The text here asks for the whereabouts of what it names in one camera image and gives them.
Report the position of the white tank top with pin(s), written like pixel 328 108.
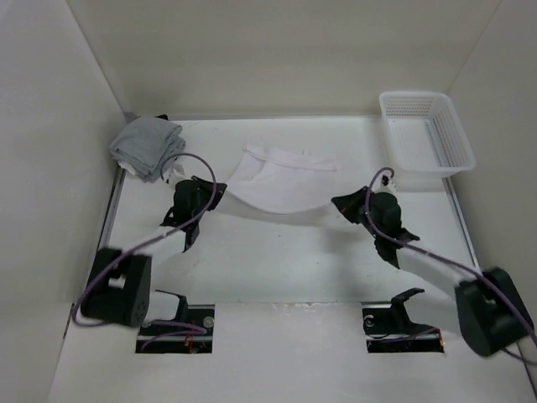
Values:
pixel 275 185

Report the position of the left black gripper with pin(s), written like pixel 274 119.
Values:
pixel 219 191

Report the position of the folded grey tank tops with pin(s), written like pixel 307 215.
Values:
pixel 145 143

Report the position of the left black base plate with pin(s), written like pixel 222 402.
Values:
pixel 191 332

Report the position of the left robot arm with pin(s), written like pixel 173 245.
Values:
pixel 118 290

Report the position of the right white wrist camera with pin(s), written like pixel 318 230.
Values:
pixel 386 185

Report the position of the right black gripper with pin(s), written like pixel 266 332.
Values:
pixel 347 204

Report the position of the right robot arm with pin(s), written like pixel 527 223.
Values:
pixel 484 308

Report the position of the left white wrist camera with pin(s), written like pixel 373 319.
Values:
pixel 175 173

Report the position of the white plastic basket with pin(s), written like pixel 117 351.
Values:
pixel 424 135

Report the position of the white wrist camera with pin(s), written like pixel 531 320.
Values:
pixel 175 173
pixel 386 185

